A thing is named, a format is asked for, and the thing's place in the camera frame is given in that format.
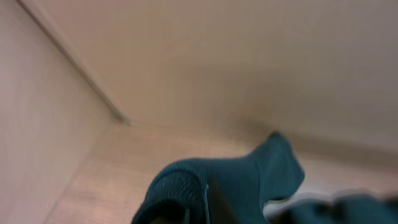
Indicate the black t-shirt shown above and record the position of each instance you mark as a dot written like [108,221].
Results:
[235,190]

